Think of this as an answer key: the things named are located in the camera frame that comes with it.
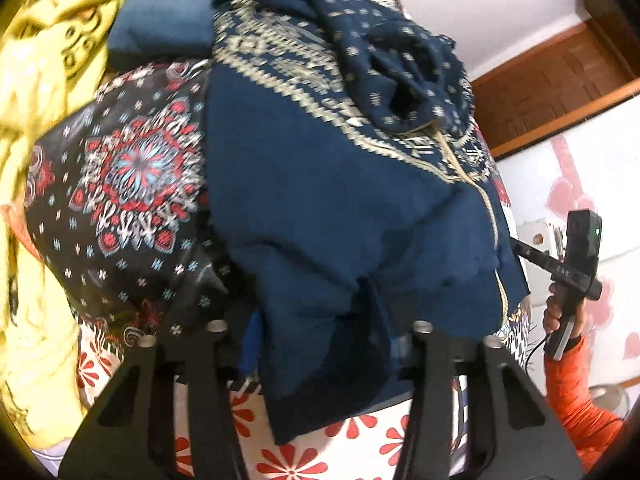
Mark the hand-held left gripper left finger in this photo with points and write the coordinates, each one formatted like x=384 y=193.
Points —
x=220 y=360

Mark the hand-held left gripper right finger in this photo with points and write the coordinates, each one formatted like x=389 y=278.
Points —
x=425 y=365

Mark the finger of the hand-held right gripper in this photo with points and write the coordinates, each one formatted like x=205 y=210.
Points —
x=532 y=256

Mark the navy patterned hooded jacket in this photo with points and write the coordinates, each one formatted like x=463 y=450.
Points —
x=325 y=220

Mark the person's right forearm orange sleeve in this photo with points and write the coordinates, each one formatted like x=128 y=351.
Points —
x=580 y=405

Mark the person's right hand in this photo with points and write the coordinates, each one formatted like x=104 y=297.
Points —
x=552 y=310

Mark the white door with pink hearts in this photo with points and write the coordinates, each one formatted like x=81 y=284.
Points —
x=565 y=170

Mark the grey round object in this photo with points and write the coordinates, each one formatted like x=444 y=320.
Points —
x=611 y=399

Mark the patchwork printed blanket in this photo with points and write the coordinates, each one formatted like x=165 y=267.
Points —
x=135 y=160

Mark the yellow printed garment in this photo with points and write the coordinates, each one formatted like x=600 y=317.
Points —
x=40 y=70

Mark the blue denim garment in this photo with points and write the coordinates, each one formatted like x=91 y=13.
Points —
x=165 y=15

